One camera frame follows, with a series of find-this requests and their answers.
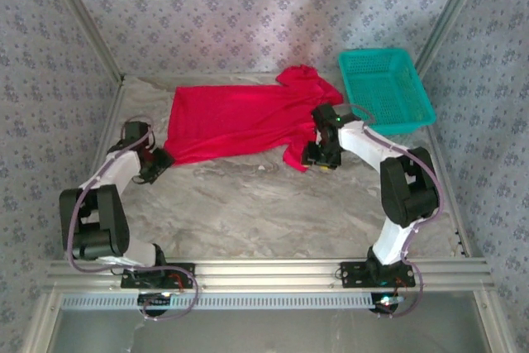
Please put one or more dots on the red t-shirt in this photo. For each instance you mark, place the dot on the red t-shirt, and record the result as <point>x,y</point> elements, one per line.
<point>231,117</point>

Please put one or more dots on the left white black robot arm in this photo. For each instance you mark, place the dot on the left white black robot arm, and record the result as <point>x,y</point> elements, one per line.
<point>103,225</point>

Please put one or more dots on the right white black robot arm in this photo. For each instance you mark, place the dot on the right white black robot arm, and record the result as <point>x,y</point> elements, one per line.
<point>405,192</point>

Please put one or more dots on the teal plastic mesh basket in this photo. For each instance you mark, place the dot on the teal plastic mesh basket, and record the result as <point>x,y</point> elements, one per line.
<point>384,92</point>

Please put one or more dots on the black controller board with LED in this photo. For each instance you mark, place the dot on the black controller board with LED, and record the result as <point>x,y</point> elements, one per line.
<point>386,307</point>
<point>155,303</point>

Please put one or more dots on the grey metal shelf panel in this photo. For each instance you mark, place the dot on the grey metal shelf panel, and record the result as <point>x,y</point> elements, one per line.
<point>268,332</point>

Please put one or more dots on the aluminium table edge rail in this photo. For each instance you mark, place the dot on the aluminium table edge rail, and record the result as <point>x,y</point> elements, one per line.
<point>454,212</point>
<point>116,94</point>

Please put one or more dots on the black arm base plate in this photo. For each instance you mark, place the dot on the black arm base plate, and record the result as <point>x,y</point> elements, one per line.
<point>351,280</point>
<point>126,282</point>

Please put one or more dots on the long aluminium mounting rail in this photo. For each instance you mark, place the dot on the long aluminium mounting rail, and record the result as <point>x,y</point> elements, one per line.
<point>268,274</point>

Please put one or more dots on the aluminium frame post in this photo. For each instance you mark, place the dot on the aluminium frame post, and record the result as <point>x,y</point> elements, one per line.
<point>41,324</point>
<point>84,18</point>
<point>448,18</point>
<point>492,324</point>

